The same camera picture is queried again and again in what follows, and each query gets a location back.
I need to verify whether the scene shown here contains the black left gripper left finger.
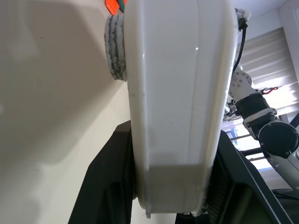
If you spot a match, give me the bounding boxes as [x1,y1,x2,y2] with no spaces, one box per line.
[67,122,150,224]

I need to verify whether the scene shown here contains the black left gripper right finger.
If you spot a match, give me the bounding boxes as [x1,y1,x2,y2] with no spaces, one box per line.
[175,131,295,224]

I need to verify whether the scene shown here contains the white plastic box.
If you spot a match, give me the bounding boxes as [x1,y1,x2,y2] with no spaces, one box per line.
[122,0,239,219]

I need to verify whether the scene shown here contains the orange and teal backpack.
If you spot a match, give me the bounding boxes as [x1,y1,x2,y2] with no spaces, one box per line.
[105,0,128,14]

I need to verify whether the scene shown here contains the beige window blind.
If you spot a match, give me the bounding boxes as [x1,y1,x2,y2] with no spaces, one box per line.
[235,26,299,116]

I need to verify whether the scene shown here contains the white grey fuzzy cloth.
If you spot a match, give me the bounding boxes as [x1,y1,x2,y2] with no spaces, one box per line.
[103,14,128,82]

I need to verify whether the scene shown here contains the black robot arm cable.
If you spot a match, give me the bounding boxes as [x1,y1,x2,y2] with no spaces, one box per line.
[233,18,248,70]

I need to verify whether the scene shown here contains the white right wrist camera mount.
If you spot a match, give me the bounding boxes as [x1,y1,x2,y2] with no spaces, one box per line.
[234,7,252,24]

